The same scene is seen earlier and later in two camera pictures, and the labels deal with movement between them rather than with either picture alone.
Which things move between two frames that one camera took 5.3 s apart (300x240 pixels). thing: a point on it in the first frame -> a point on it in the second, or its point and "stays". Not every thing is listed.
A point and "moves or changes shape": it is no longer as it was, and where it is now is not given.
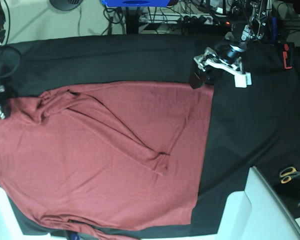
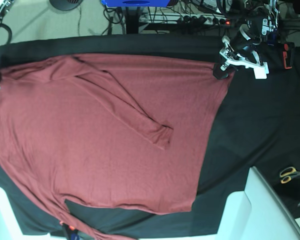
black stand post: x=132 y=20 stays
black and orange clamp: x=288 y=55 stays
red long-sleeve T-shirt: x=103 y=159 moves or changes shape
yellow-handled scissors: x=287 y=173 stays
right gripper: x=228 y=54 -> x=240 y=51
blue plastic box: x=135 y=3 stays
